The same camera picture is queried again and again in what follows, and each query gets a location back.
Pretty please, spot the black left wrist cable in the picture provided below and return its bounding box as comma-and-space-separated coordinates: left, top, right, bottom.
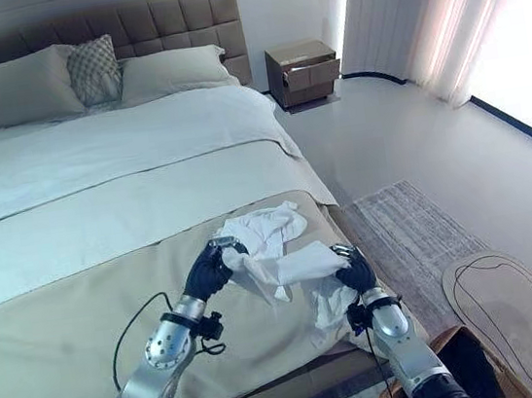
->
102, 284, 231, 392

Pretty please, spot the brown bedside table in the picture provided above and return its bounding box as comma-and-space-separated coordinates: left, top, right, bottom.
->
263, 35, 347, 117

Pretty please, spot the patterned grey cushion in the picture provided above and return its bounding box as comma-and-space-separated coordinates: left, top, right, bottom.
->
61, 32, 127, 110

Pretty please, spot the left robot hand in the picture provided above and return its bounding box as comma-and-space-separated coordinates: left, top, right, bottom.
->
176, 234, 256, 305

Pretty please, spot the flat white pillow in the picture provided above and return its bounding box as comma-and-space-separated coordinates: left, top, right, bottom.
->
115, 41, 236, 105

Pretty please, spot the beige curved floor mat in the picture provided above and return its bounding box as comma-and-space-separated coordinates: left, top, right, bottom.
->
438, 243, 532, 398

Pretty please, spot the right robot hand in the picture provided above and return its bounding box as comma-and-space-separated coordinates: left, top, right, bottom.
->
329, 239, 378, 297

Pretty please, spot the white sheer curtain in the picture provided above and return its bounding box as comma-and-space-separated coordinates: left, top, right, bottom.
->
330, 0, 532, 124

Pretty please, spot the white garment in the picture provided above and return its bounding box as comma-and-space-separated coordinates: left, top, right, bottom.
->
208, 192, 362, 357

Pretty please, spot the bed with white sheet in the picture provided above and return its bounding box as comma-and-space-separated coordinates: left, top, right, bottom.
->
0, 68, 372, 398

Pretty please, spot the woven laundry basket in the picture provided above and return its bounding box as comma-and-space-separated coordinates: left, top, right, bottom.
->
365, 317, 523, 398

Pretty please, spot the large white pillow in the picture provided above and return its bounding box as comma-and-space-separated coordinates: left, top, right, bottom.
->
0, 40, 89, 133

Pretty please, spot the brown tufted headboard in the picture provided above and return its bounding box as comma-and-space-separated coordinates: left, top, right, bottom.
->
0, 0, 254, 127

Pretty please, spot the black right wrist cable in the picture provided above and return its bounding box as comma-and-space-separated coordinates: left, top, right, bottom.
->
345, 295, 407, 398

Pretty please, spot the grey patterned rug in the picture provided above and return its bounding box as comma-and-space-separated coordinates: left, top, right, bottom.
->
329, 169, 501, 352

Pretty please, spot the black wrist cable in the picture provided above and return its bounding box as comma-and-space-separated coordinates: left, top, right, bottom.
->
102, 284, 231, 392
345, 295, 407, 398

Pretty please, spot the beige bed runner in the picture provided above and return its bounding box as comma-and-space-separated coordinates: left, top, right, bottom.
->
0, 174, 439, 398

